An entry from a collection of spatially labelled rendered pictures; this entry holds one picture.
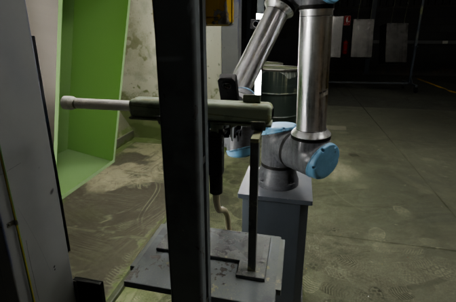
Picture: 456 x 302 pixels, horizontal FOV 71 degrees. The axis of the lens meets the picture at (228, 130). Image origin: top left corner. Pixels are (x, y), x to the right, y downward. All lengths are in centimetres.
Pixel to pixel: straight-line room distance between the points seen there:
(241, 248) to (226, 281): 10
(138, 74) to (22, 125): 302
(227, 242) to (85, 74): 165
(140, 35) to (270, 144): 272
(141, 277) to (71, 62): 172
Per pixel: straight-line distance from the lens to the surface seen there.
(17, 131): 90
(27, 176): 94
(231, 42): 346
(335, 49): 816
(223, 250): 79
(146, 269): 77
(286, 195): 137
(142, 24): 380
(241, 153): 101
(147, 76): 381
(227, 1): 51
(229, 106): 65
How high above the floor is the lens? 128
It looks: 17 degrees down
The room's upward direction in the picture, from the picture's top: straight up
